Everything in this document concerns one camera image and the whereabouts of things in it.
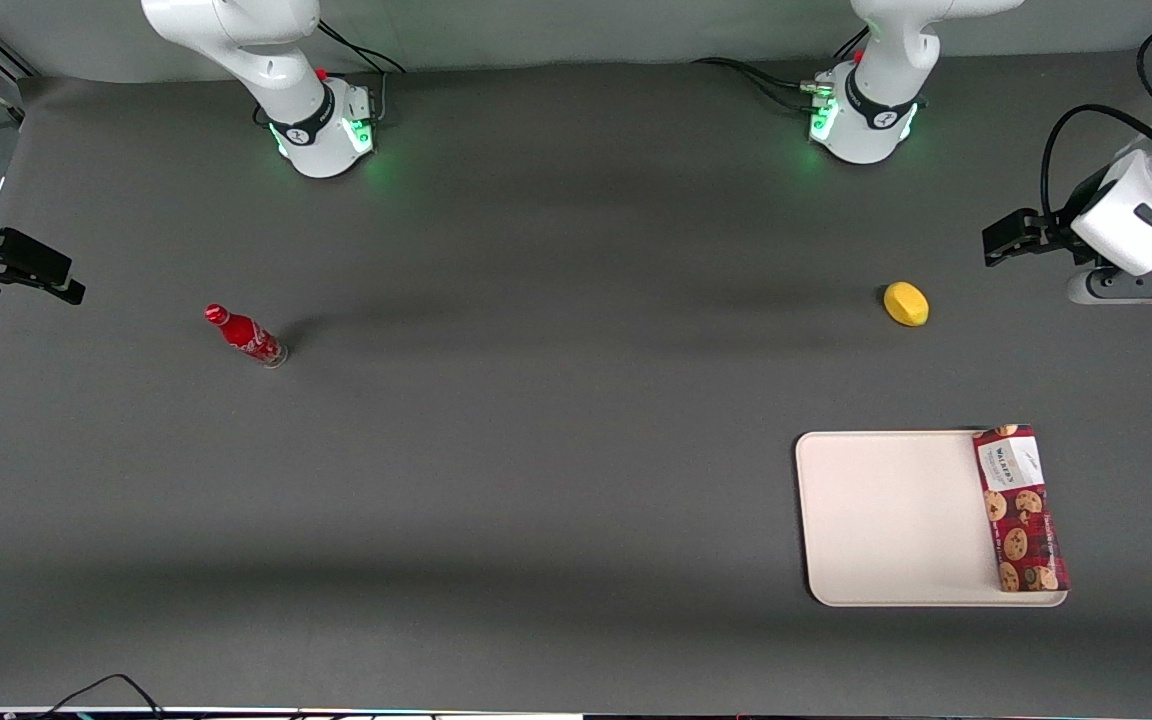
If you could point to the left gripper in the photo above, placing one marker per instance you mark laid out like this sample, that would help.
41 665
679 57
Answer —
1064 234

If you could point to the red tartan cookie box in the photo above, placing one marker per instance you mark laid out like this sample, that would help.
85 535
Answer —
1021 515

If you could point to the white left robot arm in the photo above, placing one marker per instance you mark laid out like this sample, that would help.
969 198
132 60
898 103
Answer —
871 110

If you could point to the cream rectangular tray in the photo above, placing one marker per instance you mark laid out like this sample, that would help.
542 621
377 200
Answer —
896 520

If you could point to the yellow lemon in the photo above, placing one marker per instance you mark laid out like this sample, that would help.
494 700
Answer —
907 304

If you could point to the red cola bottle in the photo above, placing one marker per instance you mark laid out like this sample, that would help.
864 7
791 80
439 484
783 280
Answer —
244 335

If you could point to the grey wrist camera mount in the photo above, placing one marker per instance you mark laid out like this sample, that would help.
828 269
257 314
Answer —
1131 285

